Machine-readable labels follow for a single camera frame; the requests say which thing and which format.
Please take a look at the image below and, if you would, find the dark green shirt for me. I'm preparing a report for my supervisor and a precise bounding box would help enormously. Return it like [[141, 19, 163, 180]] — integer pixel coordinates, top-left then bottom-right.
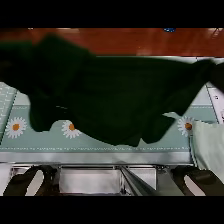
[[0, 33, 224, 148]]

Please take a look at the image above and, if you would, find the silver frame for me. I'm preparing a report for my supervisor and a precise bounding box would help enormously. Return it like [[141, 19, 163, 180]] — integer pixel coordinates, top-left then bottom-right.
[[0, 161, 194, 197]]

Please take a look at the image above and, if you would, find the pale green garment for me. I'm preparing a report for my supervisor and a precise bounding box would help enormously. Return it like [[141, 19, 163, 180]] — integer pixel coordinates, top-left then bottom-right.
[[191, 119, 224, 185]]

